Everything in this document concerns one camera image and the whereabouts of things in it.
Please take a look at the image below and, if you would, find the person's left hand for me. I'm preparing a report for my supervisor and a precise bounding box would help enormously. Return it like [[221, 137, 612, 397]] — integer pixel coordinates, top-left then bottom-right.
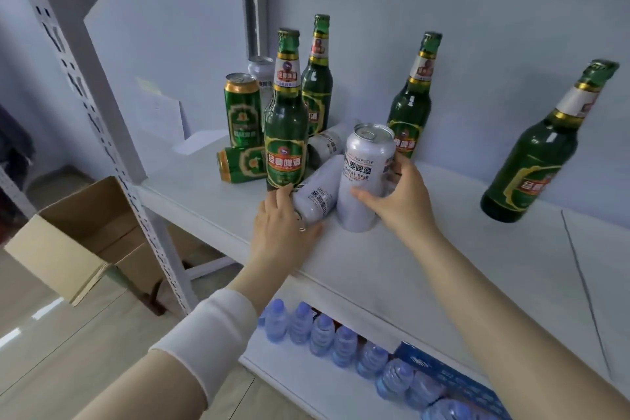
[[245, 183, 327, 289]]

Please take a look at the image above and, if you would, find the person's right hand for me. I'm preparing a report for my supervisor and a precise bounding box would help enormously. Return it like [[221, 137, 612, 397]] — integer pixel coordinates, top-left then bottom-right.
[[349, 152, 445, 252]]

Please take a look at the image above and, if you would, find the white metal shelf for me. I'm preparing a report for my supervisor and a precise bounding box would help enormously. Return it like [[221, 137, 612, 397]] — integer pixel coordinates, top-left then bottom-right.
[[0, 0, 630, 420]]

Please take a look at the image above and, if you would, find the silver beer can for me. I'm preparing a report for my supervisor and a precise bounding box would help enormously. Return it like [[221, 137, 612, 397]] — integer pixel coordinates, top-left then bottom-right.
[[336, 123, 398, 234], [291, 154, 347, 227], [247, 56, 276, 113], [306, 120, 358, 171]]

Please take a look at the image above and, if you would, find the green beer can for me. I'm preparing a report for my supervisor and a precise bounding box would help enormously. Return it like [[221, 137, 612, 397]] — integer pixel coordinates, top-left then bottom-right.
[[224, 72, 263, 149], [216, 145, 268, 185]]

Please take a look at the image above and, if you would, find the green glass beer bottle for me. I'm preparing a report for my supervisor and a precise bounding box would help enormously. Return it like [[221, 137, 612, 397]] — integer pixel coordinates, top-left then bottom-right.
[[264, 28, 310, 192], [301, 14, 334, 137], [386, 31, 443, 159], [480, 58, 621, 224]]

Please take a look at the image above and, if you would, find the person's left forearm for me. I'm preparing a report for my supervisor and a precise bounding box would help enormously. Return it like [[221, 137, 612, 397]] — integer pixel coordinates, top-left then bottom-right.
[[73, 262, 276, 420]]

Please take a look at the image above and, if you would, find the person's right forearm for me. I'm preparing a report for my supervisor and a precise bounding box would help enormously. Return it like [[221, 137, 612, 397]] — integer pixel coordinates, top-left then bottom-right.
[[406, 227, 630, 420]]

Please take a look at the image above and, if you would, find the row of small water bottles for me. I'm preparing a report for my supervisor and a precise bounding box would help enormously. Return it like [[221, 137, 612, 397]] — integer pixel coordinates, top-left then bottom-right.
[[258, 299, 488, 420]]

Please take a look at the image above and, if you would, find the white wrist sleeve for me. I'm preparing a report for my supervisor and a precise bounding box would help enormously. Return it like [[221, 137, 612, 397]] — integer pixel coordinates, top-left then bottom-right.
[[149, 286, 259, 406]]

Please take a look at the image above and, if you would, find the white paper sheet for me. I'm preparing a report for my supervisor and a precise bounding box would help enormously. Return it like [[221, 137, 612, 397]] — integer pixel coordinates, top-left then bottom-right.
[[133, 77, 192, 145], [172, 129, 231, 156]]

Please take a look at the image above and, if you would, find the blue price label strip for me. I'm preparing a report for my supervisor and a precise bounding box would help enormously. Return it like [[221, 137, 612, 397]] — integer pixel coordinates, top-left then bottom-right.
[[393, 341, 513, 420]]

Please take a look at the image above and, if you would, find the brown cardboard box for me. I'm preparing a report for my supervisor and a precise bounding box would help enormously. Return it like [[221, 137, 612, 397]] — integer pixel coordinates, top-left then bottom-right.
[[3, 176, 198, 307]]

